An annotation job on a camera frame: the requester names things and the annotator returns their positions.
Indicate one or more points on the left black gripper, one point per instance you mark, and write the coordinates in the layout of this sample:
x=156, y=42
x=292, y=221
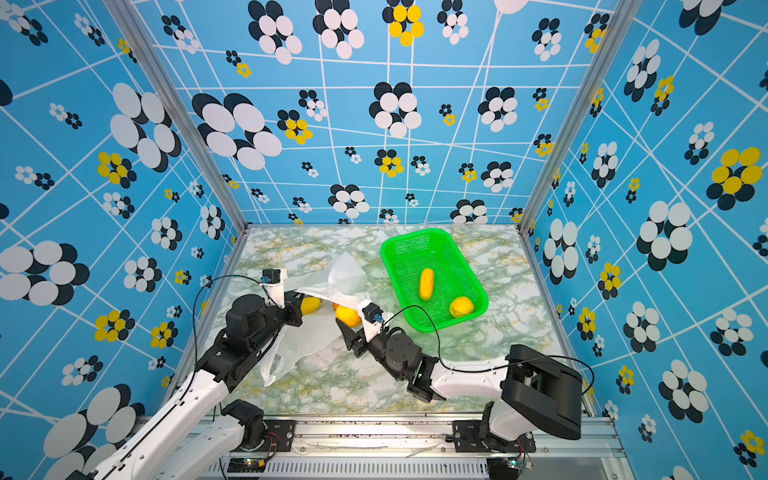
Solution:
x=292, y=306

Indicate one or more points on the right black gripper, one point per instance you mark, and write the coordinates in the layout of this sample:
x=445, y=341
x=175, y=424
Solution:
x=357, y=340

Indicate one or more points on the white plastic bag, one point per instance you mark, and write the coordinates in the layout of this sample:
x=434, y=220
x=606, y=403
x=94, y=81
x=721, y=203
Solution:
x=342, y=282

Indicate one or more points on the orange yellow papaya fruit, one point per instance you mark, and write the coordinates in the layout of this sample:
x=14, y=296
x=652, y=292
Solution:
x=426, y=284

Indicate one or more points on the yellow lemon fruit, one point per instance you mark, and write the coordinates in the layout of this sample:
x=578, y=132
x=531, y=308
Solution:
x=461, y=307

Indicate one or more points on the yellow mango fruit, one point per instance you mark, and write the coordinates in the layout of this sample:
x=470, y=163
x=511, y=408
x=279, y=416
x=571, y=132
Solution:
x=310, y=305

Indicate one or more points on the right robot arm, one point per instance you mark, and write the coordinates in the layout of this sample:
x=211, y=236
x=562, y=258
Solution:
x=527, y=390

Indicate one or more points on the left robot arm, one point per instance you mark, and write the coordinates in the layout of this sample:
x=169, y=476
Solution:
x=160, y=449

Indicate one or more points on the green plastic basket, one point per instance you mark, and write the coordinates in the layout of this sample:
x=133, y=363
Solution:
x=406, y=256

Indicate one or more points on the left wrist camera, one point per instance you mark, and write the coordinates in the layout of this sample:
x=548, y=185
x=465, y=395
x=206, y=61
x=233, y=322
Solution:
x=273, y=285

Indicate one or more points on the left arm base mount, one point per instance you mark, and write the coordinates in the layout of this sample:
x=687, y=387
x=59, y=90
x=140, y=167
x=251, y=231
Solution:
x=257, y=432

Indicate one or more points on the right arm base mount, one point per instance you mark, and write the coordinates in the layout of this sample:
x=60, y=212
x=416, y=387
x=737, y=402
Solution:
x=486, y=436

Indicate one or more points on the aluminium front rail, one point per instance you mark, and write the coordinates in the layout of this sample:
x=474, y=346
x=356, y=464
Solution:
x=400, y=446

